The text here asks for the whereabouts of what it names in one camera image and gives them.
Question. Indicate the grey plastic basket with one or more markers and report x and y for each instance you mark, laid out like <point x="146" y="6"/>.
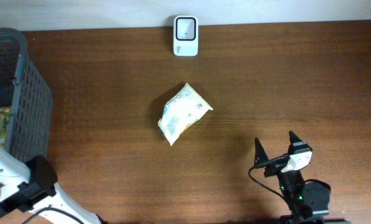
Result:
<point x="24" y="89"/>

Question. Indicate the white barcode scanner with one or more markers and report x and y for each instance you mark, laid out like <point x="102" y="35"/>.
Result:
<point x="185" y="36"/>

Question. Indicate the green tea pouch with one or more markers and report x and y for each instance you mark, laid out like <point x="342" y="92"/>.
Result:
<point x="5" y="111"/>

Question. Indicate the pale yellow snack bag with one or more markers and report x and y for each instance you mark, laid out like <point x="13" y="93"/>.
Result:
<point x="180" y="112"/>

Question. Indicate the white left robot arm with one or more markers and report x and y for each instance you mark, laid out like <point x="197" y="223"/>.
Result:
<point x="33" y="187"/>

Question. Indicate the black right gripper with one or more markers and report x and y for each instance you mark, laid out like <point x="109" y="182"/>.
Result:
<point x="274" y="165"/>

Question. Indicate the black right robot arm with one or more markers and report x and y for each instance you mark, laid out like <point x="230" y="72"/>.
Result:
<point x="307" y="200"/>

